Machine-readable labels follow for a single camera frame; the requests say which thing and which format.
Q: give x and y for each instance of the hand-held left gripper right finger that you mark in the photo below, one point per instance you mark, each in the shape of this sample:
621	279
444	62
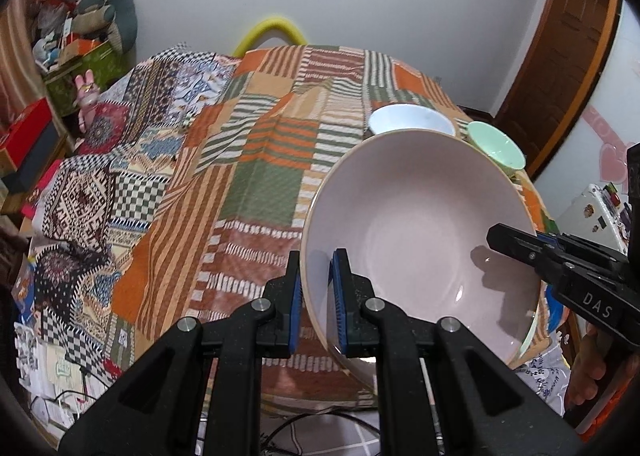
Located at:
337	306

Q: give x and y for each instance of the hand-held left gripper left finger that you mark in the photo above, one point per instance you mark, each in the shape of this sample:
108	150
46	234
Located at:
295	306

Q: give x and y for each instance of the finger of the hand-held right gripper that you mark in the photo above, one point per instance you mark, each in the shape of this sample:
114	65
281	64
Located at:
546	237
515	243

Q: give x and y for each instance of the pink bowl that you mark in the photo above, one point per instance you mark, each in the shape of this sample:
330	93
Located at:
425	236

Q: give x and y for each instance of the green bowl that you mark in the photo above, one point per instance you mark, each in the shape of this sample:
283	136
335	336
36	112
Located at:
495	145

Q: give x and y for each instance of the white bowl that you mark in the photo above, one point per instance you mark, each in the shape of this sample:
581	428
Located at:
410	120

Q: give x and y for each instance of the person's right hand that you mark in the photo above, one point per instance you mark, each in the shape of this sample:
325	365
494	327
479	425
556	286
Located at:
585	371

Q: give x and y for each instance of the colourful fleece blanket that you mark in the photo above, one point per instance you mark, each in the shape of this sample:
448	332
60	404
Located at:
537	206

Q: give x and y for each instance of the orange striped patchwork blanket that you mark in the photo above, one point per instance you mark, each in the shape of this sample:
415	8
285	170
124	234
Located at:
280	135

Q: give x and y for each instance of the brown wooden door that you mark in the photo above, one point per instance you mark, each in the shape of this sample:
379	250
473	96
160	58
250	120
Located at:
565	60

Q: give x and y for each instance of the patterned checked quilt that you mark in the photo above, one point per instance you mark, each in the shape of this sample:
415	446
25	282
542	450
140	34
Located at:
125	160

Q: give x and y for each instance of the white power strip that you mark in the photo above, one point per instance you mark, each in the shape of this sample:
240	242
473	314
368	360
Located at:
52	411

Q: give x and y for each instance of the yellow foam hoop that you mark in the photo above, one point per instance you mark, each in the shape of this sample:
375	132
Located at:
270	23

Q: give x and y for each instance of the pink bunny toy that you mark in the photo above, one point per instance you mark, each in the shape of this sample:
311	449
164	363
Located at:
87	85

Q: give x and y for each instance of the green box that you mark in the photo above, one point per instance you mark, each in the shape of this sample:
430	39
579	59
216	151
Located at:
95	63

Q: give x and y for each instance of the red box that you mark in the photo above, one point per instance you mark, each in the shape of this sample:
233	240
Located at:
25	125

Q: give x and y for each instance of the grey-green neck pillow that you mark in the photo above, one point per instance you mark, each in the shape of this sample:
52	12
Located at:
125	10

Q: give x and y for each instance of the pink heart wall sticker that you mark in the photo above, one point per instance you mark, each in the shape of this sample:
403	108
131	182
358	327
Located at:
607	150

